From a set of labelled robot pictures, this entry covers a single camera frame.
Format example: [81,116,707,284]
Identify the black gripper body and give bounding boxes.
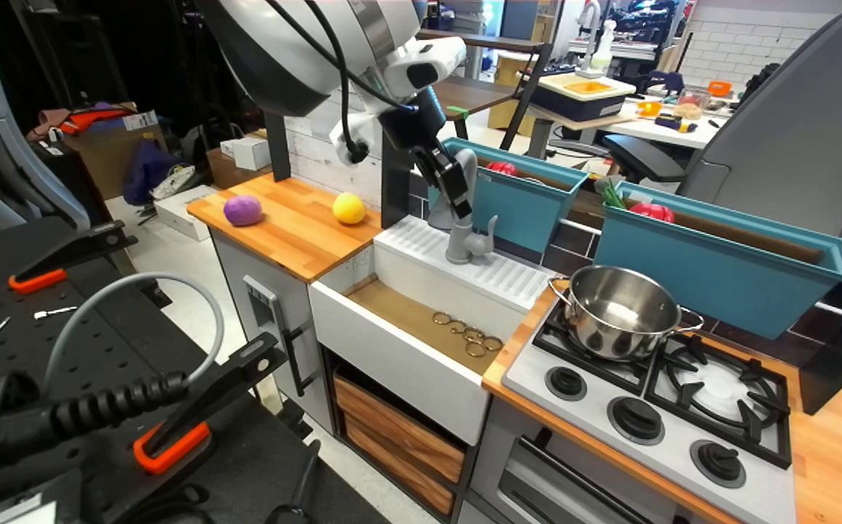
[382,86,445,159]

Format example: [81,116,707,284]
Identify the grey toy kitchen tap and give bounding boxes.
[445,149,498,265]

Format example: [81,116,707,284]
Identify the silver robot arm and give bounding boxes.
[196,0,473,218]

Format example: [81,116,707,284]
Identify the left teal planter box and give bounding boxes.
[444,137,586,252]

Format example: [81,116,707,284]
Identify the teal planter box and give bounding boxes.
[444,137,586,252]
[594,183,842,336]

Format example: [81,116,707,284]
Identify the yellow toy lemon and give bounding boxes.
[331,191,366,226]

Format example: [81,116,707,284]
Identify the white toy sink basin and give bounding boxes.
[308,218,553,444]

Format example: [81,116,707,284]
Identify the yellow white container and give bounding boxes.
[533,71,636,122]

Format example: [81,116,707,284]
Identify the purple toy ball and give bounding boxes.
[225,195,266,226]

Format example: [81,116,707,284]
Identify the grey cabinet door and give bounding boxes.
[212,233,331,428]

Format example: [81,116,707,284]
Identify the red toy vegetable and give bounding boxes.
[629,201,675,224]

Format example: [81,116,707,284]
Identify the stainless steel pot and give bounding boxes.
[550,265,706,364]

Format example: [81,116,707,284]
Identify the left black stove knob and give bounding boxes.
[546,367,586,402]

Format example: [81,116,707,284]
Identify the black stove knob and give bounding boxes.
[546,367,586,402]
[607,396,665,444]
[690,438,747,489]

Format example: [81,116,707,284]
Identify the wooden drawer front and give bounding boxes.
[331,376,466,517]

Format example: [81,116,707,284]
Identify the middle black stove knob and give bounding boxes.
[607,396,665,444]

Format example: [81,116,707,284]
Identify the right teal planter box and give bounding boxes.
[594,183,842,336]

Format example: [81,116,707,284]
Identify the white toy stove top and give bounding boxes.
[500,306,795,524]

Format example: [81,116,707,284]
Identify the near orange black clamp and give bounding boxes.
[0,332,288,489]

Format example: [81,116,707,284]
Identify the orange black clamp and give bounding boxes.
[7,220,133,293]
[0,332,288,489]

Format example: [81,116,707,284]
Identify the grey office chair back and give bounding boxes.
[681,15,842,234]

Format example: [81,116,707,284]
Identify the black stove grate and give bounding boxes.
[533,303,792,469]

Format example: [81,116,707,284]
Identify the far orange black clamp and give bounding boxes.
[7,220,133,293]

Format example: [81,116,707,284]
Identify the right black stove knob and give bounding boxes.
[690,438,747,489]

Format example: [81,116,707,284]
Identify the grey flexible cable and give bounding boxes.
[40,266,228,402]

